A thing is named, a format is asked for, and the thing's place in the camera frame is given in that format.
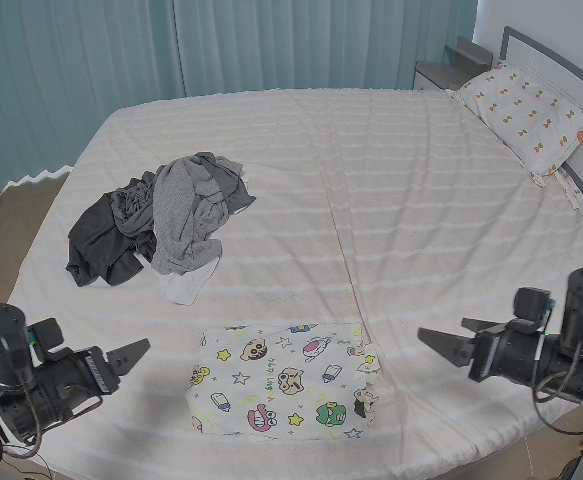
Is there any white printed pillow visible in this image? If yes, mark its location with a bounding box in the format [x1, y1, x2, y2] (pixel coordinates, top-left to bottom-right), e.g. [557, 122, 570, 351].
[446, 63, 583, 189]

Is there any black cable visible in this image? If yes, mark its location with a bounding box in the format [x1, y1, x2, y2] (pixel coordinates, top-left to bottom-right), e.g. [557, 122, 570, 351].
[531, 383, 583, 437]
[1, 368, 104, 462]

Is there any white printed pyjama top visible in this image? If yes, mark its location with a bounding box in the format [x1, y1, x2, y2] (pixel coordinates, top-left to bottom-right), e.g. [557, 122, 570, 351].
[185, 322, 381, 442]

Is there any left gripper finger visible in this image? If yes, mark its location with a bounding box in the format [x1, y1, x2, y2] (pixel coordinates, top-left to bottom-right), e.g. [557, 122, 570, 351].
[106, 338, 151, 377]

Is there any pile of clothes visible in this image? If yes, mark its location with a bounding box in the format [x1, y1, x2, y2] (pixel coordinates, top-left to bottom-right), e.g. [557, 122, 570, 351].
[65, 151, 257, 307]

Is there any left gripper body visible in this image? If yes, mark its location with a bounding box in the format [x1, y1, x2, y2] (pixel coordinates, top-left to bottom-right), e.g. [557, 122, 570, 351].
[0, 347, 123, 442]

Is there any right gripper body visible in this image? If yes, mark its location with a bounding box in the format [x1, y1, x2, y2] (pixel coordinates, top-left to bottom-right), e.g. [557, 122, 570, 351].
[469, 325, 583, 402]

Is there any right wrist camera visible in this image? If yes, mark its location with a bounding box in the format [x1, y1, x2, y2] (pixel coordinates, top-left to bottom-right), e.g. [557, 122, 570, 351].
[514, 287, 555, 337]

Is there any blue-green curtain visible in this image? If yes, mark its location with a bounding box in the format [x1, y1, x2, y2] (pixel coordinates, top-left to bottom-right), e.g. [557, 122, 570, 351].
[0, 0, 482, 194]

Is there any grey bedside table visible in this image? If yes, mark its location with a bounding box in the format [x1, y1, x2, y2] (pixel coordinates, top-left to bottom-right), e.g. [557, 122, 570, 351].
[414, 36, 495, 93]

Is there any bed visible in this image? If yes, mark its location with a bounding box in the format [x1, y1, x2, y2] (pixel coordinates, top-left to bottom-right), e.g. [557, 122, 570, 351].
[4, 25, 583, 480]

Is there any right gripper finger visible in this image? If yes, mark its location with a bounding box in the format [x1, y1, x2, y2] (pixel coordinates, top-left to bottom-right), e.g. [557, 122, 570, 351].
[418, 328, 477, 370]
[461, 319, 503, 339]

